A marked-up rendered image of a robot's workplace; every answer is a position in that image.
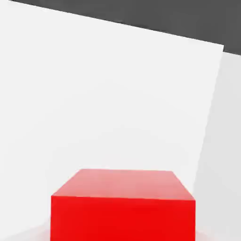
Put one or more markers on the small red cube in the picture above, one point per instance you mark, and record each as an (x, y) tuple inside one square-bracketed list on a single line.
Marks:
[(122, 216)]

